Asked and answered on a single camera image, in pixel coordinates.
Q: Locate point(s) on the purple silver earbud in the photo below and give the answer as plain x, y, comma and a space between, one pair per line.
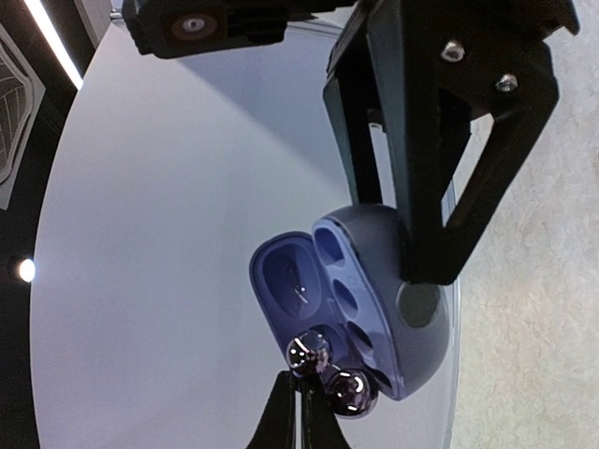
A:
350, 392

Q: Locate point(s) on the blue-grey oval charging case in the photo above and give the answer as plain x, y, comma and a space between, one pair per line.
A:
344, 280

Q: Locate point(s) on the ceiling strip light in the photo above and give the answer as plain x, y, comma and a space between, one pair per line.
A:
49, 32

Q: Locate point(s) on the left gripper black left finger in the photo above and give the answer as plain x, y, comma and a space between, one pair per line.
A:
276, 428

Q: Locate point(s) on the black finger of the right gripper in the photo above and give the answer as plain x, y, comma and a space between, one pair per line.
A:
466, 89
364, 86

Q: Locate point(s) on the round ceiling spot light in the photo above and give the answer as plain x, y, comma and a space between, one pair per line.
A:
22, 269

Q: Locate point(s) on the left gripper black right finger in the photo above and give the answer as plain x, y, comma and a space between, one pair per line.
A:
319, 426

